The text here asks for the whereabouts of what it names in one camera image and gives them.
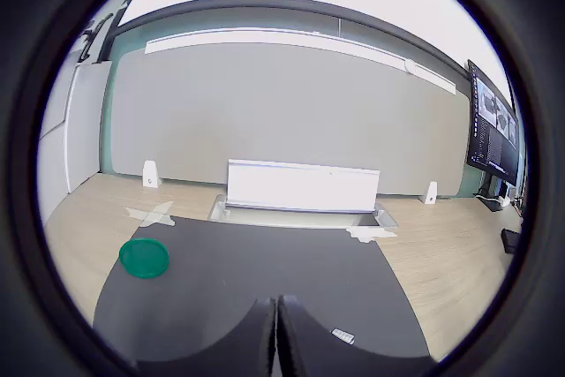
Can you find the white masking tape patch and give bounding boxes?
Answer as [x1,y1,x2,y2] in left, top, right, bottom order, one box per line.
[124,200,176,229]
[345,225,398,245]

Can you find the white partition top rail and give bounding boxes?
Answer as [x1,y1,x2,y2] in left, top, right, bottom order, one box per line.
[144,26,457,96]

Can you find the small black box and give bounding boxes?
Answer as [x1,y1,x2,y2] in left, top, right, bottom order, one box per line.
[501,228,522,255]

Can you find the round green lid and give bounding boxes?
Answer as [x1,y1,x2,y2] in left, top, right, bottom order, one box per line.
[118,238,170,280]

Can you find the dark grey mat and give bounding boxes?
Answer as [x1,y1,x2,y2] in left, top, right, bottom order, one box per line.
[92,215,432,363]

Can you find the silver cable duct lid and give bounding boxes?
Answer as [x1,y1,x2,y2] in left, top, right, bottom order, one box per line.
[226,158,381,215]

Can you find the black computer monitor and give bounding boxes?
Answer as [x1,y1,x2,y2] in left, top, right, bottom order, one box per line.
[466,58,521,187]

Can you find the small white plastic terminal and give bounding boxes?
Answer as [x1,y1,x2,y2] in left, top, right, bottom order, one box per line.
[331,328,357,345]

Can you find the white side partition panel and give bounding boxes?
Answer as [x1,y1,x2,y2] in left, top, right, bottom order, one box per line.
[37,61,114,195]

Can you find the black monitor stand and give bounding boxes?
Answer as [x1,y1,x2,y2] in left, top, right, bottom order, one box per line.
[476,177,509,211]

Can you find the grey partition panel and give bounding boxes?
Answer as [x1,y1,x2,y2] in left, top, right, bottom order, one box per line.
[99,39,471,200]

